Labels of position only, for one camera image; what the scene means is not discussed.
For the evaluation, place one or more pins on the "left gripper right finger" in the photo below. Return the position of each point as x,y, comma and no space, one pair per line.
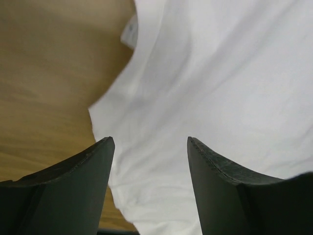
234,200

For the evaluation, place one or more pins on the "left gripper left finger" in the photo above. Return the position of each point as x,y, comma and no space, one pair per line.
64,199

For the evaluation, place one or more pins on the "white t-shirt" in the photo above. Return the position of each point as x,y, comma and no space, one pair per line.
236,74

